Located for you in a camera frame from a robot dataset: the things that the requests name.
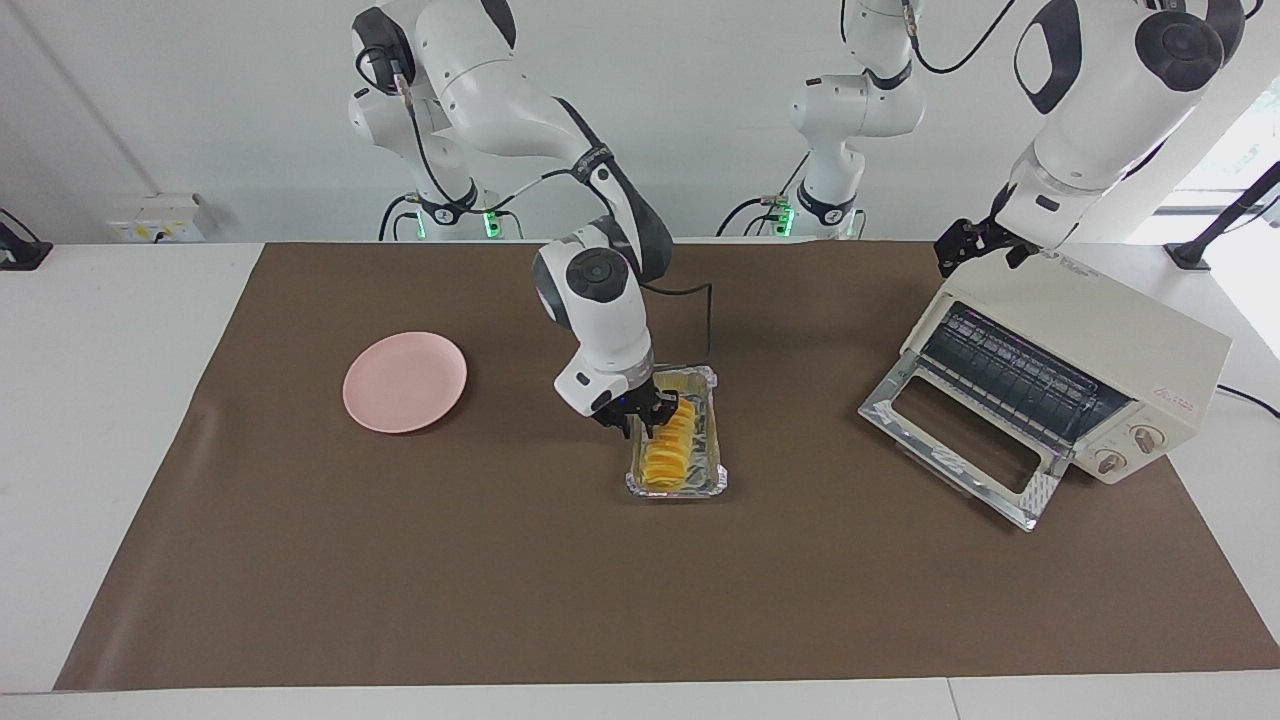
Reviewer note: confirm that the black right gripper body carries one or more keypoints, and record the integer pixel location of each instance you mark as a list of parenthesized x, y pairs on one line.
[(640, 405)]

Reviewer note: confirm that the sliced yellow bread loaf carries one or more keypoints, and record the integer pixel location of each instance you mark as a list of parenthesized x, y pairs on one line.
[(668, 460)]

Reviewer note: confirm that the aluminium foil tray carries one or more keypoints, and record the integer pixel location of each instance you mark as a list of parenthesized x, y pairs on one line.
[(712, 440)]

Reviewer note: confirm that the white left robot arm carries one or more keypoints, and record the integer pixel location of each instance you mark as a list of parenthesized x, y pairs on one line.
[(1100, 110)]

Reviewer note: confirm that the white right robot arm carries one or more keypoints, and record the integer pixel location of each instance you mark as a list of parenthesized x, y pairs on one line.
[(600, 330)]

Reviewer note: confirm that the glass oven door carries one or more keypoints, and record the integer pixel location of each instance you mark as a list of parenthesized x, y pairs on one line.
[(1040, 490)]

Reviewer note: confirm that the cream toaster oven body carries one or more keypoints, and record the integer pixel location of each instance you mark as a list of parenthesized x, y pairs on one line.
[(1100, 320)]

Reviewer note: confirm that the beige oven knob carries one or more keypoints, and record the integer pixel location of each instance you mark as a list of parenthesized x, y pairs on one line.
[(1147, 438), (1110, 462)]

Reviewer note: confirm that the brown table mat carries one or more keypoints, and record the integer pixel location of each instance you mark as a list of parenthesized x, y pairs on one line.
[(650, 580)]

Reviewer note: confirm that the pink round plate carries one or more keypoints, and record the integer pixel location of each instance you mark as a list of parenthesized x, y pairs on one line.
[(405, 382)]

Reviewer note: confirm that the black table clamp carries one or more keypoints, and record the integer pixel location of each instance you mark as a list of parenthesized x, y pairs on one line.
[(20, 252)]

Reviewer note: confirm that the white wall socket box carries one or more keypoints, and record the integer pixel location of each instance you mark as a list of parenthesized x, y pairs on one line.
[(150, 220)]

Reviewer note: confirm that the black camera stand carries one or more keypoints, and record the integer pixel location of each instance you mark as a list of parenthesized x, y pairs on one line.
[(1195, 252)]

